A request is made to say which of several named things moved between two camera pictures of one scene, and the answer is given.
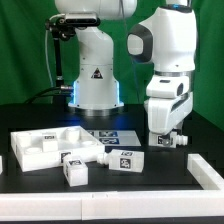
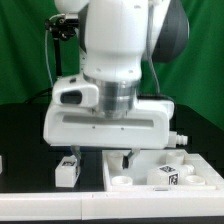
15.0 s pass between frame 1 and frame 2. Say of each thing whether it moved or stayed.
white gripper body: moved
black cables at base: stayed
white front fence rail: stayed
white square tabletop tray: moved
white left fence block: stayed
